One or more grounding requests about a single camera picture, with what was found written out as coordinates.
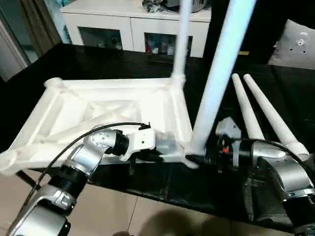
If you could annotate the black mat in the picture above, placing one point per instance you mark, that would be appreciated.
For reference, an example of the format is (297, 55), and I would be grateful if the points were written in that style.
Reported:
(98, 64)

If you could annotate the brown curtain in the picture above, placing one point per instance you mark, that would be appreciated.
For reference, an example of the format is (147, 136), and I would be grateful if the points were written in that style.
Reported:
(39, 22)

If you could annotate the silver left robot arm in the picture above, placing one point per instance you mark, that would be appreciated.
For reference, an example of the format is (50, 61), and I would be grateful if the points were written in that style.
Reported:
(73, 162)

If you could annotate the grey pillow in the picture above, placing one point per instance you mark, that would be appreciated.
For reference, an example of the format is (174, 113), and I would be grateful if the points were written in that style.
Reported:
(295, 46)

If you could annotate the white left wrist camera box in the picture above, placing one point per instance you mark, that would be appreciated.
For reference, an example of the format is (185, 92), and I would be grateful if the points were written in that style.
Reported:
(140, 140)

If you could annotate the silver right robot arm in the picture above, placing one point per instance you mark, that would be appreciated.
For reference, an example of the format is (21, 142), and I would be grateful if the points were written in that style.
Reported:
(283, 164)

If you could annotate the black case with gold label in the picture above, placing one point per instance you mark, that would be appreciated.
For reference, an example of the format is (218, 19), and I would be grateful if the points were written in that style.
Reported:
(261, 29)

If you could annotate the white plastic table top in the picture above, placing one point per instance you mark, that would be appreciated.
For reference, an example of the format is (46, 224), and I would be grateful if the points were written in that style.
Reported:
(73, 105)

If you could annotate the white plastic table leg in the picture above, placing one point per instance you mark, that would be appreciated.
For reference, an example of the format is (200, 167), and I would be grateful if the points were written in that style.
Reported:
(221, 61)
(246, 105)
(183, 37)
(268, 108)

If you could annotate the white glass-door cabinet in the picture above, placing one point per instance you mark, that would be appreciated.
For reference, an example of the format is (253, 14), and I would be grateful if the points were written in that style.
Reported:
(110, 27)

